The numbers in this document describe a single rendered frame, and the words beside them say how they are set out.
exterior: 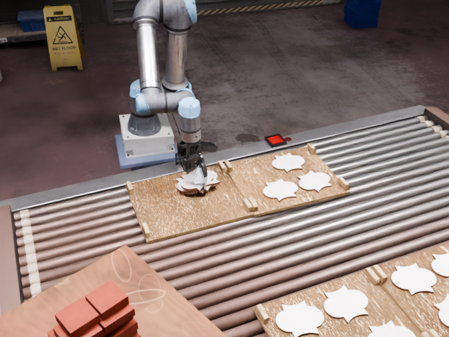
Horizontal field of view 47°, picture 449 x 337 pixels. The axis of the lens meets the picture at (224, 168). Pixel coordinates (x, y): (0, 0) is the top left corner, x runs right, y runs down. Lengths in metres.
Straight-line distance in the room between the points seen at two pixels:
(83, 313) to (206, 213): 0.87
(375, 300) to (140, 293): 0.72
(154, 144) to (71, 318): 1.32
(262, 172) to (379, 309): 0.77
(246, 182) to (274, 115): 2.41
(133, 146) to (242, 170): 0.52
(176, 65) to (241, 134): 2.06
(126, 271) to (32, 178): 2.40
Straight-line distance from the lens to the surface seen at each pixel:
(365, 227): 1.96
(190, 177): 2.02
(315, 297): 1.66
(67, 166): 3.95
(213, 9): 6.72
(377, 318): 1.65
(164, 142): 2.34
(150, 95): 1.88
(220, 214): 1.91
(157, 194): 2.02
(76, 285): 1.59
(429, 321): 1.69
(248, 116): 4.41
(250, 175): 2.11
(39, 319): 1.54
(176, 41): 2.12
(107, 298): 1.17
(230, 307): 1.64
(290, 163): 2.18
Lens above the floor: 2.18
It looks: 36 degrees down
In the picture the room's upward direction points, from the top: straight up
